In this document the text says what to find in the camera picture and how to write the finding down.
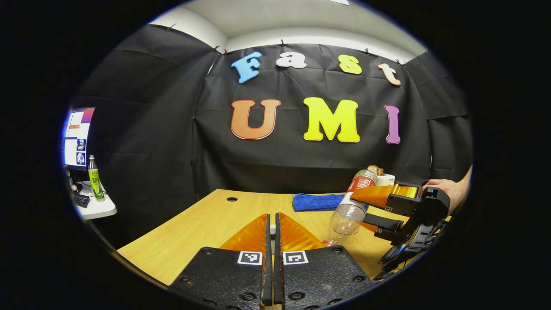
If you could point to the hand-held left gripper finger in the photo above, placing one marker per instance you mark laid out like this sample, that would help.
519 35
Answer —
278 267
267 267

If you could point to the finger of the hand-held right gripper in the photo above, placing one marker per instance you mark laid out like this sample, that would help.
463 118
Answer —
385 223
379 196

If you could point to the clear plastic water bottle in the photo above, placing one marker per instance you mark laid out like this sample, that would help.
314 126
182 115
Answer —
346 217

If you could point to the green drink bottle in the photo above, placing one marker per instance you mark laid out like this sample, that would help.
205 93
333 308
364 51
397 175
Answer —
95 181

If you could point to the white toaster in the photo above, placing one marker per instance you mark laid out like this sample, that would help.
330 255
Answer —
387 180

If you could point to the bread slice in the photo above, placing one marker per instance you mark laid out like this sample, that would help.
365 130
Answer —
375 170

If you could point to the blue folded cloth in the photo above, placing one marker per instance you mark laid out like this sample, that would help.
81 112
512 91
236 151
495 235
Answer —
316 202

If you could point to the black backdrop cloth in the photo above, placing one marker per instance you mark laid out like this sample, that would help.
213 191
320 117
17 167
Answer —
301 163

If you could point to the white side table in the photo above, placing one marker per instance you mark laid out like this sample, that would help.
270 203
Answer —
101 209

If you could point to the black keyboard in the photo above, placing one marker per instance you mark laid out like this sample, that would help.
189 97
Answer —
80 199

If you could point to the computer monitor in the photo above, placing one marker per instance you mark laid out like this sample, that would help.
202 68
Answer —
78 137

